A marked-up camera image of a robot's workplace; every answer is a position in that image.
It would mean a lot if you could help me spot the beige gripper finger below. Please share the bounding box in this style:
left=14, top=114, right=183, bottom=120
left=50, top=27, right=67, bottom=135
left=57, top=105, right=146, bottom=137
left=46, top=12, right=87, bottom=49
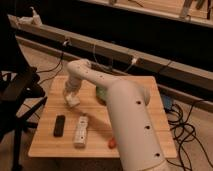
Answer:
left=63, top=93, right=68, bottom=101

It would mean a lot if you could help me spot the white sponge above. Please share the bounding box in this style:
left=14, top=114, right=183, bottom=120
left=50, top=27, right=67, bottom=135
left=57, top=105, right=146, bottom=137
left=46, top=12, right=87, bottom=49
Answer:
left=66, top=96, right=80, bottom=107

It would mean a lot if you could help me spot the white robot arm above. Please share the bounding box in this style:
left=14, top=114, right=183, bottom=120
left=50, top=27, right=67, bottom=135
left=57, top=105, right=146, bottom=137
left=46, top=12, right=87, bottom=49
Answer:
left=64, top=59, right=170, bottom=171

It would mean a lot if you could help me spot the green ceramic bowl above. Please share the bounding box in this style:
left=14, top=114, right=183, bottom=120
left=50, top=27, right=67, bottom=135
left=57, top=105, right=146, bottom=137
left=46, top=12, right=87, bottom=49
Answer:
left=96, top=87, right=106, bottom=104

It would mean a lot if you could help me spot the black rectangular block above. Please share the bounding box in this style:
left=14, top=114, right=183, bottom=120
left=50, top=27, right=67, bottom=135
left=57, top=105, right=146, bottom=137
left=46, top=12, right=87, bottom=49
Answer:
left=53, top=115, right=65, bottom=137

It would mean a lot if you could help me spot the black office chair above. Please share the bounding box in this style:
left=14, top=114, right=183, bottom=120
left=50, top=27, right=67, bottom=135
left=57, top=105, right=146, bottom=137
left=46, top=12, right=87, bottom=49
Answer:
left=0, top=0, right=48, bottom=171

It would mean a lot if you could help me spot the orange marker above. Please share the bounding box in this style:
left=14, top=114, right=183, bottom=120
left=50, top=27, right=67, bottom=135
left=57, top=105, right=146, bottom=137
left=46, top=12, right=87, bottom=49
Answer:
left=108, top=138, right=117, bottom=149

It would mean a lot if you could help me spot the white spray bottle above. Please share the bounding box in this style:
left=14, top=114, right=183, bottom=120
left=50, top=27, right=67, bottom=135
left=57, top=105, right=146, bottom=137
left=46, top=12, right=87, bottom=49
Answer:
left=18, top=6, right=42, bottom=26

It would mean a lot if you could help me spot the blue power adapter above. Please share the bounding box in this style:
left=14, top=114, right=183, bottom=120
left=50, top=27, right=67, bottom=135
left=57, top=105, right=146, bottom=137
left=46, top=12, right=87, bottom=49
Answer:
left=161, top=94, right=173, bottom=110

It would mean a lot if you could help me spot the black cable on floor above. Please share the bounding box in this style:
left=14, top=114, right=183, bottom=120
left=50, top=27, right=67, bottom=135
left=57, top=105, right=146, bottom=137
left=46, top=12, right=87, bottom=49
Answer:
left=35, top=41, right=69, bottom=85

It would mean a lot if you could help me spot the black cable bundle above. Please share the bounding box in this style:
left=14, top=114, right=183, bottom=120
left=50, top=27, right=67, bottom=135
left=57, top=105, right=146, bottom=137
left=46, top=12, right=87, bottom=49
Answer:
left=164, top=98, right=213, bottom=171

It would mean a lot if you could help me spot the grey metal rail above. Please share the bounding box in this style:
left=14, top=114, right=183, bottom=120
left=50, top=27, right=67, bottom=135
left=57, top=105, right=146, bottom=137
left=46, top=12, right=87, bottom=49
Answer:
left=9, top=15, right=213, bottom=112

